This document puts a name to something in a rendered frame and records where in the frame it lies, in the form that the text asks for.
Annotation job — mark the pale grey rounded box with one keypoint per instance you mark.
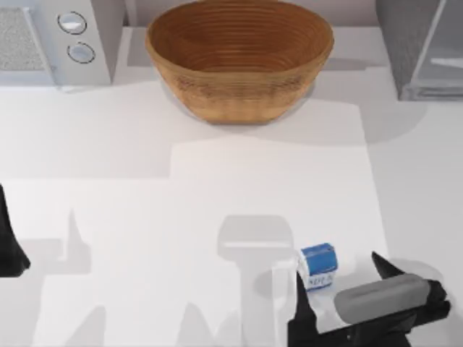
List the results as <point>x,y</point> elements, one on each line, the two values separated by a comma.
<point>380,296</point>

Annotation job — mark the blue and white carton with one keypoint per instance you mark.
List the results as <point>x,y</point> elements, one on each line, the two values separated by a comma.
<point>320,262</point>

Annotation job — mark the grey cabinet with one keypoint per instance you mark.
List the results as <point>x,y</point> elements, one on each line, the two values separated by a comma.
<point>401,47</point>

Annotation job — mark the brown wicker basket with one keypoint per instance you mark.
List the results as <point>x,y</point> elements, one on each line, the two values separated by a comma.
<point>238,54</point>

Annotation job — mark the pale microwave oven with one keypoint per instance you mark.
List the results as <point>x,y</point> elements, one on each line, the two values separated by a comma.
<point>105,43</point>

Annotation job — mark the round microwave knob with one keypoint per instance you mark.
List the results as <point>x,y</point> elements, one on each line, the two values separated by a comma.
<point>81,52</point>
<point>72,22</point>

